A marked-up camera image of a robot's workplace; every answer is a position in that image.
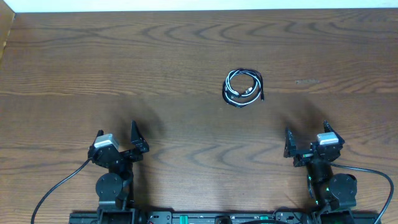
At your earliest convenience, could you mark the white usb cable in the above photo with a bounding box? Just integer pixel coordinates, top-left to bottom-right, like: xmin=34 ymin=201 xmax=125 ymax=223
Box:
xmin=224 ymin=70 xmax=261 ymax=105

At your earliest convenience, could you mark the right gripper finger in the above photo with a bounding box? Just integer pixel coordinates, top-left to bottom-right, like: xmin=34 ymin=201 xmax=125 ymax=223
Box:
xmin=323 ymin=120 xmax=342 ymax=140
xmin=284 ymin=128 xmax=296 ymax=157

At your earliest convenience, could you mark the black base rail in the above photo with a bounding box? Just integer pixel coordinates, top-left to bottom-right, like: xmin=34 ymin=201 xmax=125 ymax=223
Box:
xmin=68 ymin=210 xmax=377 ymax=224

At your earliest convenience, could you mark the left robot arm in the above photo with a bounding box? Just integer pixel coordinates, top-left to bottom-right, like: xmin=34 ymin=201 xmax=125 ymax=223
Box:
xmin=88 ymin=121 xmax=149 ymax=224

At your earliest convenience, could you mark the black usb cable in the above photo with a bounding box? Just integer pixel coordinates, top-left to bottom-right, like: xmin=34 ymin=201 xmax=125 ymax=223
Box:
xmin=221 ymin=68 xmax=265 ymax=108

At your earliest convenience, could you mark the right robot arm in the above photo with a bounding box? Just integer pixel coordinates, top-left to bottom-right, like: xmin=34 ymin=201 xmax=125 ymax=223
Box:
xmin=284 ymin=121 xmax=357 ymax=223

